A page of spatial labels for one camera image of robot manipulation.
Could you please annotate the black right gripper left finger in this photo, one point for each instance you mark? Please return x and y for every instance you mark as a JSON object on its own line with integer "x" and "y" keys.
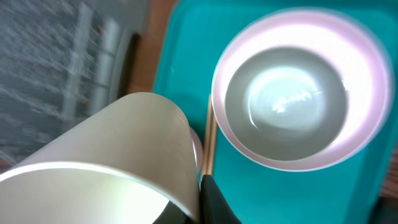
{"x": 173, "y": 215}

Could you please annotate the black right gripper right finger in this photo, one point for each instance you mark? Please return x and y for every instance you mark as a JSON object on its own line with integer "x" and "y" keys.
{"x": 214, "y": 209}

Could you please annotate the small pink-white bowl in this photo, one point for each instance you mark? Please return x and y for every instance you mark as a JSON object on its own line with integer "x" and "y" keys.
{"x": 197, "y": 148}

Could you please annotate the cream white cup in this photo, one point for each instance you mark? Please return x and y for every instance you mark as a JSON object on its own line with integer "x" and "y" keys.
{"x": 124, "y": 164}

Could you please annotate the grey-white bowl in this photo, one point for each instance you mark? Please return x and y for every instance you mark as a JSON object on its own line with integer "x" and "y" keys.
{"x": 302, "y": 89}

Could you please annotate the wooden chopstick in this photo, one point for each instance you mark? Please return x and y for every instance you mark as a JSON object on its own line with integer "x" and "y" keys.
{"x": 206, "y": 146}
{"x": 212, "y": 146}

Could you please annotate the teal plastic tray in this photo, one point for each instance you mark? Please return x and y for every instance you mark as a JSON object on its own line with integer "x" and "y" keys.
{"x": 197, "y": 35}

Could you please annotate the grey dish rack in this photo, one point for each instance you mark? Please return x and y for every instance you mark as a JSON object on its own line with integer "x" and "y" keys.
{"x": 61, "y": 61}

